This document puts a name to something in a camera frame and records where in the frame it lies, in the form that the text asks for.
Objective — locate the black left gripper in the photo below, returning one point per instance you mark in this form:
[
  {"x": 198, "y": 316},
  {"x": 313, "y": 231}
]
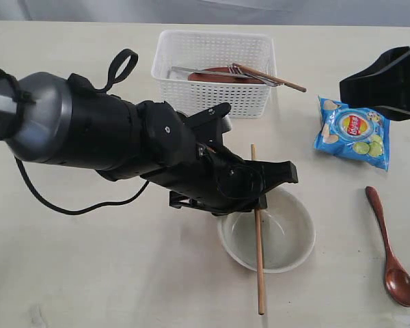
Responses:
[{"x": 193, "y": 163}]

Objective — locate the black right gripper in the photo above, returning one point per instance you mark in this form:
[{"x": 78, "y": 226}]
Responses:
[{"x": 384, "y": 86}]

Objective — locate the blue potato chips bag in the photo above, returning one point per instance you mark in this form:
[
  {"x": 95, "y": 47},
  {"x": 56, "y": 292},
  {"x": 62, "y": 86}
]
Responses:
[{"x": 359, "y": 134}]

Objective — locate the brown wooden chopstick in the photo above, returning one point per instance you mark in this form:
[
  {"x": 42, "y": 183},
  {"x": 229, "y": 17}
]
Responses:
[
  {"x": 257, "y": 73},
  {"x": 259, "y": 262}
]

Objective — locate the white ceramic bowl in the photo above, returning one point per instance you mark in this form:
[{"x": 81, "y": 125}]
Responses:
[{"x": 288, "y": 234}]

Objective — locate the brown wooden spoon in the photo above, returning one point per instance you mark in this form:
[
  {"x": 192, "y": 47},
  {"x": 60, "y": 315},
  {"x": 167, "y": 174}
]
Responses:
[{"x": 396, "y": 279}]

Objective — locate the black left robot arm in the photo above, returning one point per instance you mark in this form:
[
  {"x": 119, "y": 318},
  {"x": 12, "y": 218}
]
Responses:
[{"x": 55, "y": 121}]

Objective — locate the brown round plate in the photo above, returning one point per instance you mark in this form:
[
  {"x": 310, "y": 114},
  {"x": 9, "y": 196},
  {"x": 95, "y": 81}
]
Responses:
[{"x": 218, "y": 78}]

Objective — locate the silver metal fork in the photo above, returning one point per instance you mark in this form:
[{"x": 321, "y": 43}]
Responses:
[{"x": 232, "y": 69}]

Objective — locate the white perforated plastic basket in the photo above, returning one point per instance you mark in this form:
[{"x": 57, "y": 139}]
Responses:
[{"x": 179, "y": 53}]

